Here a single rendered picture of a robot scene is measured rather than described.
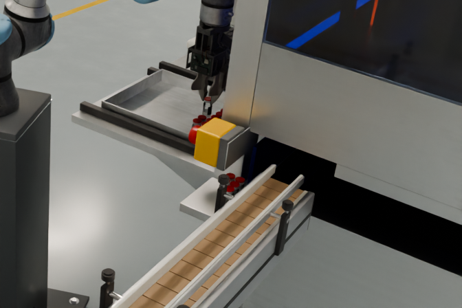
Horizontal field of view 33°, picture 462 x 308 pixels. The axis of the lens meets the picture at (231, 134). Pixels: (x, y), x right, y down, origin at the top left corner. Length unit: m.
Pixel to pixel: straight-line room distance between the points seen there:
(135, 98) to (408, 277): 0.81
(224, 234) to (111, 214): 1.68
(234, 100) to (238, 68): 0.07
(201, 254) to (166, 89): 0.76
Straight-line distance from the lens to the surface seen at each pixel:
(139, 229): 3.00
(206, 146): 1.54
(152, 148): 1.76
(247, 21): 1.51
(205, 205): 1.58
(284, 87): 1.52
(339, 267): 1.64
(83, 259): 2.84
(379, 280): 1.62
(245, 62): 1.54
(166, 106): 1.94
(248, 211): 1.49
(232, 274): 1.32
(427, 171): 1.47
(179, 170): 1.86
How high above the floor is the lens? 1.75
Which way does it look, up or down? 28 degrees down
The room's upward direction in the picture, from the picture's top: 8 degrees clockwise
